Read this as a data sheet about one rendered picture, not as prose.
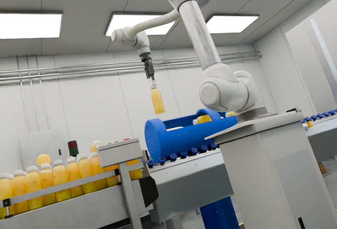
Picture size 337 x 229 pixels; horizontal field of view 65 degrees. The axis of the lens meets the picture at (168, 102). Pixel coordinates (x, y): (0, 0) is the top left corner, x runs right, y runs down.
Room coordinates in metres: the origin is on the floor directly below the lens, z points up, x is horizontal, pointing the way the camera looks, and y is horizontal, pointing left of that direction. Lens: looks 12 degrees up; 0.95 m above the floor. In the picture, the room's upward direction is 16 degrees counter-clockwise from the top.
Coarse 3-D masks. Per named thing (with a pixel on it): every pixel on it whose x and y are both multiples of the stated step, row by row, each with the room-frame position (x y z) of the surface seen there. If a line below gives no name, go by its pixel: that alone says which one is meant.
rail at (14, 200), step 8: (128, 168) 1.43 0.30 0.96; (136, 168) 1.45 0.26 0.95; (88, 176) 1.35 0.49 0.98; (96, 176) 1.36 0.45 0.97; (104, 176) 1.38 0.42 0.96; (64, 184) 1.30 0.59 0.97; (72, 184) 1.31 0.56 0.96; (80, 184) 1.33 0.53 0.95; (32, 192) 1.24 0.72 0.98; (40, 192) 1.25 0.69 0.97; (48, 192) 1.27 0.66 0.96; (0, 200) 1.19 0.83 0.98; (16, 200) 1.21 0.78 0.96; (24, 200) 1.23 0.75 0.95
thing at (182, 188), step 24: (336, 120) 2.25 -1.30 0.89; (312, 144) 2.11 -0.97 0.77; (336, 144) 2.24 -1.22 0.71; (144, 168) 1.62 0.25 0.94; (168, 168) 1.62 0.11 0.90; (192, 168) 1.66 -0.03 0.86; (216, 168) 1.73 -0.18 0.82; (168, 192) 1.60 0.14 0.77; (192, 192) 1.68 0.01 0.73; (216, 192) 1.76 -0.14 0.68; (168, 216) 1.63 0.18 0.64
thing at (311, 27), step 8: (304, 24) 2.01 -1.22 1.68; (312, 24) 1.97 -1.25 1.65; (312, 32) 1.98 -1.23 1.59; (312, 40) 2.00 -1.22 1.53; (320, 40) 1.98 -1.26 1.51; (320, 48) 1.97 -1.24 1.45; (320, 56) 2.00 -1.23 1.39; (328, 56) 1.98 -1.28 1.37; (328, 64) 1.97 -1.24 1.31; (328, 72) 1.99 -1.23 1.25; (336, 72) 1.99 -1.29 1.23; (328, 80) 2.01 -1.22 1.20; (336, 80) 1.97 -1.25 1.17; (336, 88) 1.98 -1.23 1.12; (336, 96) 2.00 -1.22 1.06
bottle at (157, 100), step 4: (152, 88) 1.74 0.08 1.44; (156, 88) 1.77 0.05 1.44; (152, 92) 1.73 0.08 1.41; (156, 92) 1.73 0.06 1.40; (152, 96) 1.73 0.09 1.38; (156, 96) 1.73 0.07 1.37; (160, 96) 1.75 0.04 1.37; (152, 100) 1.74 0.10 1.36; (156, 100) 1.73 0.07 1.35; (160, 100) 1.74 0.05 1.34; (156, 104) 1.73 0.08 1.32; (160, 104) 1.73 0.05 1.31; (156, 108) 1.73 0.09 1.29; (160, 108) 1.73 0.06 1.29; (156, 112) 1.73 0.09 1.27; (160, 112) 1.77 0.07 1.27
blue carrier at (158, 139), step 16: (208, 112) 1.79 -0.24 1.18; (224, 112) 2.08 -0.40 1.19; (144, 128) 1.79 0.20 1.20; (160, 128) 1.61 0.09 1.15; (192, 128) 1.69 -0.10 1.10; (208, 128) 1.73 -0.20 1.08; (224, 128) 1.79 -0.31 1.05; (160, 144) 1.60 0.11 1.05; (176, 144) 1.64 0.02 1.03; (192, 144) 1.71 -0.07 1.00; (208, 144) 1.78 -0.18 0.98
